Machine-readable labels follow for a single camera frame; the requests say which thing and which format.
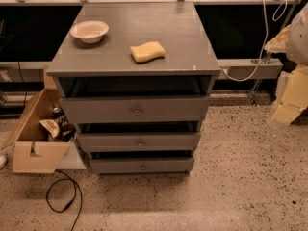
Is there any metal diagonal pole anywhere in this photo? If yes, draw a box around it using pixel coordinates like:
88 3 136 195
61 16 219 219
249 0 308 106

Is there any white bowl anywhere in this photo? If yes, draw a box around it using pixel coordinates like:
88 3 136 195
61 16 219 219
69 20 109 44

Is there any cardboard box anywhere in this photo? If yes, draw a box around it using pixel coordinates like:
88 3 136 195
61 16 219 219
2 65 71 173

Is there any yellow sponge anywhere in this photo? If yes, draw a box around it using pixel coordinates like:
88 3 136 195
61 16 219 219
130 41 166 63

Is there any grey drawer cabinet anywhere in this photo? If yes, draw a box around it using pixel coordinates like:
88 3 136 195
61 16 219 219
47 2 219 160

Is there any black floor cable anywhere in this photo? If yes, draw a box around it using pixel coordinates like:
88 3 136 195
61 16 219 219
45 169 84 231

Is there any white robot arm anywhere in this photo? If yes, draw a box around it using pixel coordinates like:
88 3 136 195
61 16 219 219
265 5 308 125

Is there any grey drawer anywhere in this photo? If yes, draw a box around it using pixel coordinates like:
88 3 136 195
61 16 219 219
77 132 200 152
60 96 209 124
90 157 194 174

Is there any grey top drawer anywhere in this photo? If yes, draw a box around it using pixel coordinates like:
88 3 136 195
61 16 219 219
60 96 209 124

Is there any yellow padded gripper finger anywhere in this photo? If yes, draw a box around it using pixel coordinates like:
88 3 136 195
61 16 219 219
271 64 308 124

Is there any trash in cardboard box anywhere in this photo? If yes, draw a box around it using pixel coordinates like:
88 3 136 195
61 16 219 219
39 107 76 142

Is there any white hanging cable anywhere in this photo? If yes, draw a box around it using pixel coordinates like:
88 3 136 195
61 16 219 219
220 0 270 83

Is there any grey bottom drawer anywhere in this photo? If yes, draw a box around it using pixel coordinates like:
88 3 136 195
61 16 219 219
90 157 194 174

